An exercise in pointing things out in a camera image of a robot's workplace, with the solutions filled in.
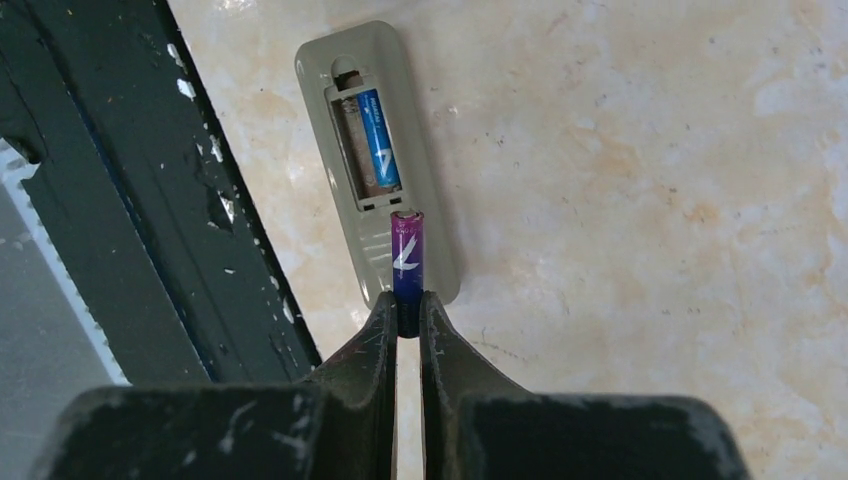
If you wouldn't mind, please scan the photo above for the purple AAA battery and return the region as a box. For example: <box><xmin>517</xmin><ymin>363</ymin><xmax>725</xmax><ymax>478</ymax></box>
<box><xmin>390</xmin><ymin>210</ymin><xmax>424</xmax><ymax>338</ymax></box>

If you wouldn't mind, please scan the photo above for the white remote control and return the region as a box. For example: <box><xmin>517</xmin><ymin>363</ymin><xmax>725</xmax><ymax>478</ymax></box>
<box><xmin>294</xmin><ymin>20</ymin><xmax>460</xmax><ymax>306</ymax></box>

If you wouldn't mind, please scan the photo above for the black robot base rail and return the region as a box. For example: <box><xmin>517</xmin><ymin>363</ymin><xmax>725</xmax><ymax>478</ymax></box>
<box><xmin>1</xmin><ymin>1</ymin><xmax>321</xmax><ymax>385</ymax></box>

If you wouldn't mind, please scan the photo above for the blue AAA battery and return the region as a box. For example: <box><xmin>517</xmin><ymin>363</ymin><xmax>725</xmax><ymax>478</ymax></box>
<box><xmin>356</xmin><ymin>89</ymin><xmax>400</xmax><ymax>189</ymax></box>

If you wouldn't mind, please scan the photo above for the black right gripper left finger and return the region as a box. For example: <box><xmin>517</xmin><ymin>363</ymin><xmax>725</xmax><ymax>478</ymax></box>
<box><xmin>30</xmin><ymin>292</ymin><xmax>397</xmax><ymax>479</ymax></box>

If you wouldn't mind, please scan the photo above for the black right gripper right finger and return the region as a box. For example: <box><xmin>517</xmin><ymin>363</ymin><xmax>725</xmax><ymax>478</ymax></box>
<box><xmin>420</xmin><ymin>292</ymin><xmax>749</xmax><ymax>479</ymax></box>

